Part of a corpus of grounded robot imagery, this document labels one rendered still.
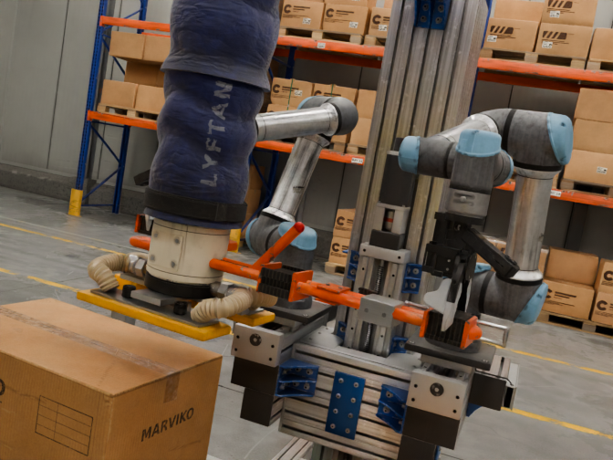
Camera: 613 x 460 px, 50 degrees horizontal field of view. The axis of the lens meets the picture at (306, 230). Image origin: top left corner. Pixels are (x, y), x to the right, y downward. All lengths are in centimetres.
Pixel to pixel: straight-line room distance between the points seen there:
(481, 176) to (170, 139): 63
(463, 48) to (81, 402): 137
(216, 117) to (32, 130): 1176
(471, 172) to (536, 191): 50
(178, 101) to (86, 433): 70
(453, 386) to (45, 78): 1180
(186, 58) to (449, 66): 87
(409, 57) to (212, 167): 86
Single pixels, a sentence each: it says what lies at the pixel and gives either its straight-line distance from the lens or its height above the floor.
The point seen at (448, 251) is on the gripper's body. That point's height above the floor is 135.
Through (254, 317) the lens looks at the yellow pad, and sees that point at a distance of 149.
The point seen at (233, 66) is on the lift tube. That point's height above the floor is 163.
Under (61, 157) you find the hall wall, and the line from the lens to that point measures 1264.
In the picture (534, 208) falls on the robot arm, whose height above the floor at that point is 144.
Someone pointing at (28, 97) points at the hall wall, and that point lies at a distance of 1321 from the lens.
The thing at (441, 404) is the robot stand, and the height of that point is 93.
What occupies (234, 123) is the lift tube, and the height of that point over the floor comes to 151.
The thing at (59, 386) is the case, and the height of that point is 92.
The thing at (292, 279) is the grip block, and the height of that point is 123.
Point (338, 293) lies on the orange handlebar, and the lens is 129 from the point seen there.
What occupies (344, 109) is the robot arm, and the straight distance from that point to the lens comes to 195.
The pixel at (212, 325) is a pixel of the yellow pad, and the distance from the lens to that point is 137.
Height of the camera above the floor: 147
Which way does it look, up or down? 6 degrees down
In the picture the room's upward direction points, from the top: 10 degrees clockwise
